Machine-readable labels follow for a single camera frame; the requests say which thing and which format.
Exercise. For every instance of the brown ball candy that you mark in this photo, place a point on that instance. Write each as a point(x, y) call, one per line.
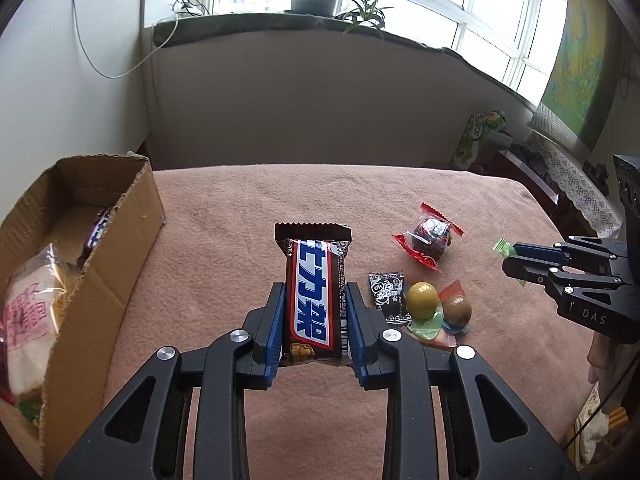
point(457, 311)

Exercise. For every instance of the dark figurine on shelf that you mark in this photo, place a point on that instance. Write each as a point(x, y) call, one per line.
point(598, 175)

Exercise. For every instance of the pink candy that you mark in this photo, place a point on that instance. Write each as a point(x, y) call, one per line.
point(442, 341)

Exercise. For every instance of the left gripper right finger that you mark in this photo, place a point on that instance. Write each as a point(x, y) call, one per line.
point(489, 432)

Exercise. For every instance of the white gloved hand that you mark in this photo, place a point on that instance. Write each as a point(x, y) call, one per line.
point(604, 358)

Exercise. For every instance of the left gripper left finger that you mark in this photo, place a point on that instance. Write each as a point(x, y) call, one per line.
point(184, 404)

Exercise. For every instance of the snickers bar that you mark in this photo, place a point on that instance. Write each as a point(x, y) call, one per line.
point(315, 313)
point(96, 232)

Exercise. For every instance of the white lace cloth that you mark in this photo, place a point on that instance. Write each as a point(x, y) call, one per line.
point(567, 172)

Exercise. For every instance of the black patterned candy packet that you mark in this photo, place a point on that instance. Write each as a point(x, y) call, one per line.
point(387, 290)

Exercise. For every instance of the pink table cloth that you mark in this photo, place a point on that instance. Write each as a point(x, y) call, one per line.
point(215, 259)

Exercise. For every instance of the dark green candy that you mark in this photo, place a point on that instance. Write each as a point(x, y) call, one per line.
point(31, 410)

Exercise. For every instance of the cardboard box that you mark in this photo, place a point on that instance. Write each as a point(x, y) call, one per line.
point(59, 208)

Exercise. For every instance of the landscape painting scroll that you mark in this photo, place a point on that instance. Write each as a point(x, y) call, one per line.
point(574, 107)

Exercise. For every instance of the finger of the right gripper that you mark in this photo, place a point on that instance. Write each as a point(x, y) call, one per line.
point(543, 253)
point(541, 272)

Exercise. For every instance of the small spider plant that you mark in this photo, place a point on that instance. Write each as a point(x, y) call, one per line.
point(365, 14)

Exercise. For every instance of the packaged toast bread slice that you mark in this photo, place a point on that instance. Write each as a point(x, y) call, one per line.
point(33, 312)

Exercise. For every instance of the yellow ball candy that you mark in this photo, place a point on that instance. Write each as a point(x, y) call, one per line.
point(422, 300)

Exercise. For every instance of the green paper bag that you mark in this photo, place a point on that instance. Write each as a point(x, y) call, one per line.
point(484, 134)

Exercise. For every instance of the red date snack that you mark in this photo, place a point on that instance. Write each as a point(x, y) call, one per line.
point(429, 240)

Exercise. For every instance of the light green candy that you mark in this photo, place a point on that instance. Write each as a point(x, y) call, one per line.
point(504, 248)

